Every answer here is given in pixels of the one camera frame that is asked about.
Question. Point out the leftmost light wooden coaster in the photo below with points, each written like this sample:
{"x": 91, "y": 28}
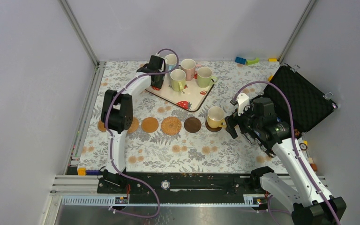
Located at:
{"x": 101, "y": 126}

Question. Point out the white poker chip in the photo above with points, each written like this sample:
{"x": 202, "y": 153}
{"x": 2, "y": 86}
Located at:
{"x": 165, "y": 184}

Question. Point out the blue mug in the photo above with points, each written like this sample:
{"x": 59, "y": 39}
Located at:
{"x": 171, "y": 62}

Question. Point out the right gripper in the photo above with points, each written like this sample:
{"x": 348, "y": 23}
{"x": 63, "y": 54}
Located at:
{"x": 233, "y": 120}

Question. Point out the yellow-green mug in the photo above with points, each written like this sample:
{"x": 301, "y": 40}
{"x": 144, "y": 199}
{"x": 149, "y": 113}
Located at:
{"x": 178, "y": 80}

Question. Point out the small dark wooden coaster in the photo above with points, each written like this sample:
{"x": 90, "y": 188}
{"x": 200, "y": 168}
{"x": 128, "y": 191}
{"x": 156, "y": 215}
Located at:
{"x": 192, "y": 124}

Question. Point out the floral tablecloth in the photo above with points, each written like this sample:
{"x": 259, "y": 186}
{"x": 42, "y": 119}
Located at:
{"x": 203, "y": 151}

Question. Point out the pink mug back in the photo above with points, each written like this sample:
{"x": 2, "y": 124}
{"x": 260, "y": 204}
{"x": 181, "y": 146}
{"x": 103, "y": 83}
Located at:
{"x": 189, "y": 66}

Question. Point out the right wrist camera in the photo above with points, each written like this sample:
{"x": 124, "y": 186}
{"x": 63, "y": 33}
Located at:
{"x": 242, "y": 101}

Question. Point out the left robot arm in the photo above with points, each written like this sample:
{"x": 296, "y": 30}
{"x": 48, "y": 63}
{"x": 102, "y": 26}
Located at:
{"x": 117, "y": 116}

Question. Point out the black poker chip case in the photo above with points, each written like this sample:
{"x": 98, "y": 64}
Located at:
{"x": 297, "y": 102}

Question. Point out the light bamboo coaster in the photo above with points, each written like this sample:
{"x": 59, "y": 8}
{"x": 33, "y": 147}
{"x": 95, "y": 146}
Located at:
{"x": 150, "y": 125}

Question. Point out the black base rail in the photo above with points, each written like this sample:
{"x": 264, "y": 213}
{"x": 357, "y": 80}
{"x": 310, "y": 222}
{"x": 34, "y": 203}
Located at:
{"x": 192, "y": 188}

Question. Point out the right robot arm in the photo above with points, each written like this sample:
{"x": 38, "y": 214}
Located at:
{"x": 309, "y": 202}

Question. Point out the woven rattan coaster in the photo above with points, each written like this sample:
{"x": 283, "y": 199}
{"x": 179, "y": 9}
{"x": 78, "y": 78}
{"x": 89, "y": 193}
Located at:
{"x": 171, "y": 126}

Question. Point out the green toy brick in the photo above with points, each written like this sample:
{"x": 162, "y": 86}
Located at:
{"x": 253, "y": 61}

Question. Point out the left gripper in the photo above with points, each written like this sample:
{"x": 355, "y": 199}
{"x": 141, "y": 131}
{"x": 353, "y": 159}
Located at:
{"x": 158, "y": 84}

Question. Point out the green mug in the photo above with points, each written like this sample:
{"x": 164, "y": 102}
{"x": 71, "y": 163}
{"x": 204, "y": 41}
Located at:
{"x": 205, "y": 77}

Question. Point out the dark wooden coaster under mug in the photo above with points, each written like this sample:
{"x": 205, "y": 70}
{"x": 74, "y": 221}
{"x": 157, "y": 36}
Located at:
{"x": 212, "y": 129}

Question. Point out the strawberry print tray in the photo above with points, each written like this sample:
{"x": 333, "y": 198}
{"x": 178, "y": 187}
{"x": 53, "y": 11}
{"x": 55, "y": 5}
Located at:
{"x": 190, "y": 99}

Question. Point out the blue toy brick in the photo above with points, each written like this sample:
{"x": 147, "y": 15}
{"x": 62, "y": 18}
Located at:
{"x": 240, "y": 60}

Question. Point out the tan woven coaster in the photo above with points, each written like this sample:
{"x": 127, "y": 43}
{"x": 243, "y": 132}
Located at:
{"x": 134, "y": 126}

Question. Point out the yellow mug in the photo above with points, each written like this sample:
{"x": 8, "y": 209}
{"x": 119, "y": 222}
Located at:
{"x": 216, "y": 117}

